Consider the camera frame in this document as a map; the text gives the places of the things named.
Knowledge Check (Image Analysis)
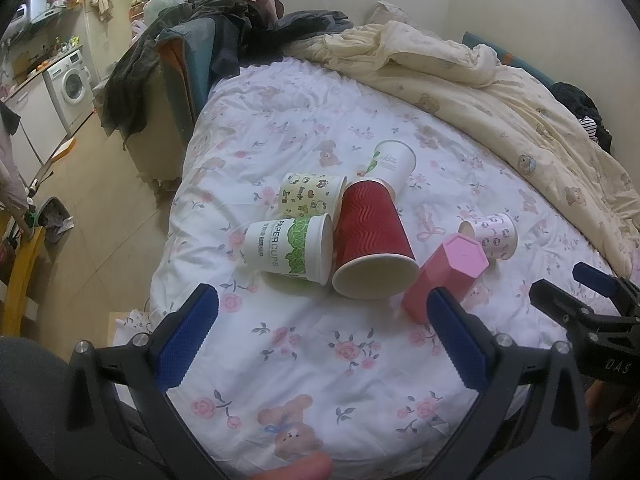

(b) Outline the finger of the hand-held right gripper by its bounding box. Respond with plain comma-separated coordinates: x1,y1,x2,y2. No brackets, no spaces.
572,261,640,311
529,280,603,333

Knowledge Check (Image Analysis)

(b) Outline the pink hexagonal plastic cup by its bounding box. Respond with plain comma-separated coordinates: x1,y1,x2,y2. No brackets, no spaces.
401,233,489,323

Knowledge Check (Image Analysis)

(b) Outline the armchair with orange cushion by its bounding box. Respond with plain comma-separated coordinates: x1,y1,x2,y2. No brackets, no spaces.
125,27,241,188

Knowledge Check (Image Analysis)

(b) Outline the white floral bed sheet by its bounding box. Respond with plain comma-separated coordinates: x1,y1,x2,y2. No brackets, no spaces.
150,57,631,480

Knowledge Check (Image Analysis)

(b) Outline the white washing machine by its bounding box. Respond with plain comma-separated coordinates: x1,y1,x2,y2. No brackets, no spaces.
42,50,96,136

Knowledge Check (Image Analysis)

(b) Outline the yellow cartoon-print paper cup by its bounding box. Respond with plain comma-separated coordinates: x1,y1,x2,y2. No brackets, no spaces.
276,172,347,222

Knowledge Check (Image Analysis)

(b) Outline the orange flat board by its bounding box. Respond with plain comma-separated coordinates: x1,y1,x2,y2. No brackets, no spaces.
47,137,77,162

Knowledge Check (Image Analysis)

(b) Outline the blue pillow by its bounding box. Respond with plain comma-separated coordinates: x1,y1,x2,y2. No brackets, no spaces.
462,31,557,87

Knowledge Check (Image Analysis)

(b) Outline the pile of dark clothes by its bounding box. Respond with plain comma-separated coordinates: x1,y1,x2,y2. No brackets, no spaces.
100,0,356,143

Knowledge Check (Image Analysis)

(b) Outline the white leaf-print paper cup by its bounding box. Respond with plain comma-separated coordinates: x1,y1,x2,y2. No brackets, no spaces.
367,140,417,198

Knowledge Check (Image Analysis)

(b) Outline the black clothing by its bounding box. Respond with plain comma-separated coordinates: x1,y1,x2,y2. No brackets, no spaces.
550,82,613,155

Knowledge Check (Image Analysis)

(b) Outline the red ripple paper cup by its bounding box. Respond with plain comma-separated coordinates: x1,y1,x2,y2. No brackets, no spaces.
331,178,420,300

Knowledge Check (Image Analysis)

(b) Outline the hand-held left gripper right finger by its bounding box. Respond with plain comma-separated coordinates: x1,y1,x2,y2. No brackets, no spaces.
426,286,596,480

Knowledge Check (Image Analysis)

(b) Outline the yellow stool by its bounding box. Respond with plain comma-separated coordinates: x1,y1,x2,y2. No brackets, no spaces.
0,210,46,336

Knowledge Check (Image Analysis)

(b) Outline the person's left hand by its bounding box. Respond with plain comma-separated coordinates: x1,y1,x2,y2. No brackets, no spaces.
250,454,334,480

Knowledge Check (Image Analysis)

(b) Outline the pale pink hanging garment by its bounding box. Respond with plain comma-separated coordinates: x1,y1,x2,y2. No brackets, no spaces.
0,102,29,211

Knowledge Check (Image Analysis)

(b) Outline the cream bear-print quilt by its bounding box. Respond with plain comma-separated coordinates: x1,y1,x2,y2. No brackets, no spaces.
285,20,640,281

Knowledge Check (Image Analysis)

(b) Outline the white green-print paper cup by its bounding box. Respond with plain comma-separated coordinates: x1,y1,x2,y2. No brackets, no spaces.
243,213,335,283

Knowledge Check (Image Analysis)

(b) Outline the white plastic bag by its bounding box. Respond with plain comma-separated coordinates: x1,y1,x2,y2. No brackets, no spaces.
144,0,185,26

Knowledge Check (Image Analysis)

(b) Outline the white kitchen cabinet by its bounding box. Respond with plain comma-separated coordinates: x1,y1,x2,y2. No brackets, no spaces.
0,67,71,173

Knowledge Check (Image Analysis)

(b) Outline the small pink-patterned paper cup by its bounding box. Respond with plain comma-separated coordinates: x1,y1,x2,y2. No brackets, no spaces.
459,212,518,261

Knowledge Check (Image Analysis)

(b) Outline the grey trash bin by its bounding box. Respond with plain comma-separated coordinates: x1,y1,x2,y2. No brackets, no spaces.
37,196,76,244

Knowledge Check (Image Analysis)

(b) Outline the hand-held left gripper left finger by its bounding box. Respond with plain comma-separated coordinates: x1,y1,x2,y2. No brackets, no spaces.
65,282,226,480

